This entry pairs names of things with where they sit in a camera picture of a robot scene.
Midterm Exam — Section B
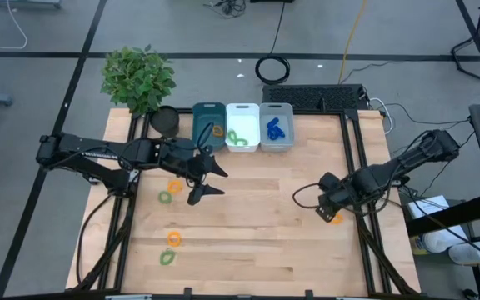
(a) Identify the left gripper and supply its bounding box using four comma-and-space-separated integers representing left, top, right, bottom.
160, 139, 229, 207

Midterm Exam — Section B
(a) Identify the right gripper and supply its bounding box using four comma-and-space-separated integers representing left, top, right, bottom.
315, 177, 368, 223

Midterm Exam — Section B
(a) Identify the teal plastic bin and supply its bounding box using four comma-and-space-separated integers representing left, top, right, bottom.
191, 102, 228, 153

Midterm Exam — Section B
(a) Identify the white plastic bin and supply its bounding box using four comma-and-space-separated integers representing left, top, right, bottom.
225, 102, 262, 153

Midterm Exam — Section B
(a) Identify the grey plastic bin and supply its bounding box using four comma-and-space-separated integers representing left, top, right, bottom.
258, 102, 296, 153

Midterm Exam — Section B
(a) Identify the white paper box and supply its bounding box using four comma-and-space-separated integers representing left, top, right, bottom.
406, 194, 452, 221

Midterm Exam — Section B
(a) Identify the black vented case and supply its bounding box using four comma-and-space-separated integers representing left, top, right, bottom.
262, 83, 369, 113

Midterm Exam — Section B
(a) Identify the white roll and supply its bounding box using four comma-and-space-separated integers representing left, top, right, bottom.
421, 227, 470, 255

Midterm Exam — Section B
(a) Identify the green potted plant black pot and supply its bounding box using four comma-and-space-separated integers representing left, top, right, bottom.
100, 44, 182, 139

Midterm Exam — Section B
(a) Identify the black shelf beam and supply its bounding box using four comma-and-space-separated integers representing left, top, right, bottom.
406, 193, 480, 238

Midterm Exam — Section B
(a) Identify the white rounded object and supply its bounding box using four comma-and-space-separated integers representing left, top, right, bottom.
447, 241, 480, 267

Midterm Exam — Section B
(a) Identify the grey floor object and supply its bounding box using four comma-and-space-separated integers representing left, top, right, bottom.
0, 0, 63, 10

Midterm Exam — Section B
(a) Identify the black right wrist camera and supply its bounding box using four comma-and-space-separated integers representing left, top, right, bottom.
318, 172, 342, 191

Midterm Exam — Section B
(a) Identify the black aluminium rig frame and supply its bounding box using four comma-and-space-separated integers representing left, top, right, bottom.
67, 107, 423, 295

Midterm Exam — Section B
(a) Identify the white looped cable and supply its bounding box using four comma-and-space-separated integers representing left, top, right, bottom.
368, 97, 395, 135

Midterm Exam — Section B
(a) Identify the black coiled cable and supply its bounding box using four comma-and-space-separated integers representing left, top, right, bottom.
255, 0, 292, 86

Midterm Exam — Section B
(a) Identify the yellow cable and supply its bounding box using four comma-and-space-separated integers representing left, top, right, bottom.
337, 0, 369, 86

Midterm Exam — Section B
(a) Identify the black cable tangle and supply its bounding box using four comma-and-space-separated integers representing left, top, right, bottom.
203, 0, 248, 19

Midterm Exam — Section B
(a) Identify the white floor cable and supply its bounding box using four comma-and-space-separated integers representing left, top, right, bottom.
0, 0, 29, 50

